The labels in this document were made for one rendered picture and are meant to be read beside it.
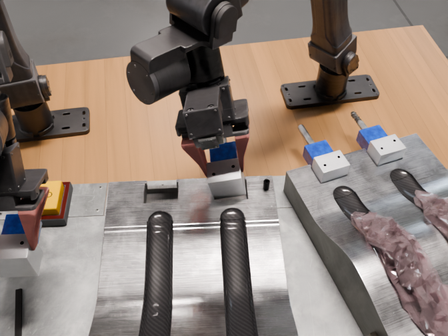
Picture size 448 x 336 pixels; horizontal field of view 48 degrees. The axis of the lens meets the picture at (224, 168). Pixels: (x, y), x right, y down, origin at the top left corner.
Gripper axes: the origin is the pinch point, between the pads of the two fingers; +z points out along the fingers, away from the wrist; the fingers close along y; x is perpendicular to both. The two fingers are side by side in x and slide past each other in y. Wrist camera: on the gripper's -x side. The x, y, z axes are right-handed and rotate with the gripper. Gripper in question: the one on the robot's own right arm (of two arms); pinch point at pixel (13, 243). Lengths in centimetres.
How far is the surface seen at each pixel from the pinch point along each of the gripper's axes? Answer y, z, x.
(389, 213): 54, 3, 10
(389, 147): 57, -3, 20
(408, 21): 134, 2, 206
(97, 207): 6.5, 6.1, 20.8
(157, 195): 17.6, 1.6, 15.4
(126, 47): -10, 10, 194
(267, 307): 33.0, 8.5, -4.7
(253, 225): 32.3, 2.9, 7.1
